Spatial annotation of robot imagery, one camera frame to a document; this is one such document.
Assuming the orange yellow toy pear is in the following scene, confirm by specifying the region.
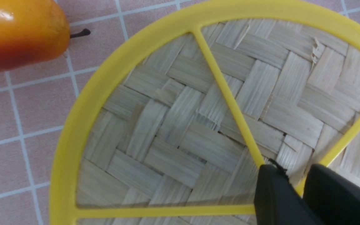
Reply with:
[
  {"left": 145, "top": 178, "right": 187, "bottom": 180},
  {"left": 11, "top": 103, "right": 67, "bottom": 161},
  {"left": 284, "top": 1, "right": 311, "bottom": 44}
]
[{"left": 0, "top": 0, "right": 91, "bottom": 73}]

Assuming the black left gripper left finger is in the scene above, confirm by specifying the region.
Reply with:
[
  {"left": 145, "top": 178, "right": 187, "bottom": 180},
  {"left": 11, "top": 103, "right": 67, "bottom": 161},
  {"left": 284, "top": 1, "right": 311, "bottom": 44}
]
[{"left": 254, "top": 165, "right": 324, "bottom": 225}]

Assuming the yellow woven bamboo steamer lid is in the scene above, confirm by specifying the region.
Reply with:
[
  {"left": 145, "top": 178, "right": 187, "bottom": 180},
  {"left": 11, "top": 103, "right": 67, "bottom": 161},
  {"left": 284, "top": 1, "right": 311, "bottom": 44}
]
[{"left": 49, "top": 0, "right": 360, "bottom": 225}]

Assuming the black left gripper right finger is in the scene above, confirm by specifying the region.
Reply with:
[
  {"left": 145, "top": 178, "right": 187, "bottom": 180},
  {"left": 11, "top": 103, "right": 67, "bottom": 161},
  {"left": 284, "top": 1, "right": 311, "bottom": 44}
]
[{"left": 303, "top": 164, "right": 360, "bottom": 225}]

